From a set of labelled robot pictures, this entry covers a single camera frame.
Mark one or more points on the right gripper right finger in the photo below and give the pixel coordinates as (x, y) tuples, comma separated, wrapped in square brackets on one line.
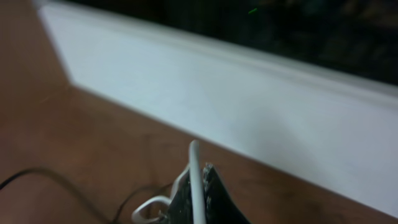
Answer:
[(219, 206)]

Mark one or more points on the white wall ledge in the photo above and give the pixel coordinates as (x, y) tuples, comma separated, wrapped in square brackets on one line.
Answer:
[(327, 127)]

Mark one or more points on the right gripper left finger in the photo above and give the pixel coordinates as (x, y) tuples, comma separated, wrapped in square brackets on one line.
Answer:
[(180, 210)]

